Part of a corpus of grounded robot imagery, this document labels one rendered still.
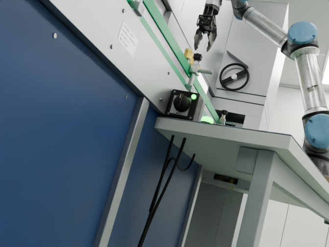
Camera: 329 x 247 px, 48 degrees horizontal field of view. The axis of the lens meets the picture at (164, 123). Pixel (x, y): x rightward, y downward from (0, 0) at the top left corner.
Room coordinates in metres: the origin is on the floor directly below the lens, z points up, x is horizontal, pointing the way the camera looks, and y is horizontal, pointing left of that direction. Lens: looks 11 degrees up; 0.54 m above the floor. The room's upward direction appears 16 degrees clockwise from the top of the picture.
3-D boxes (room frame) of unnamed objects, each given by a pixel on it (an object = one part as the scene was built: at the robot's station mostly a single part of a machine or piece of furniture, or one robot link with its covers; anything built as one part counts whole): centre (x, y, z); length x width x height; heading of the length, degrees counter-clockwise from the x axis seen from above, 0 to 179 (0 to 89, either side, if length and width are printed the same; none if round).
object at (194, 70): (1.12, -0.07, 0.94); 0.07 x 0.04 x 0.13; 69
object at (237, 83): (2.52, -0.39, 1.49); 0.21 x 0.05 x 0.21; 69
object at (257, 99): (2.84, -0.58, 1.69); 0.70 x 0.37 x 0.89; 159
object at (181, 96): (0.96, -0.03, 0.79); 0.04 x 0.03 x 0.04; 69
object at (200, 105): (1.01, -0.05, 0.79); 0.08 x 0.08 x 0.08; 69
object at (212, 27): (1.61, -0.06, 1.39); 0.09 x 0.08 x 0.12; 158
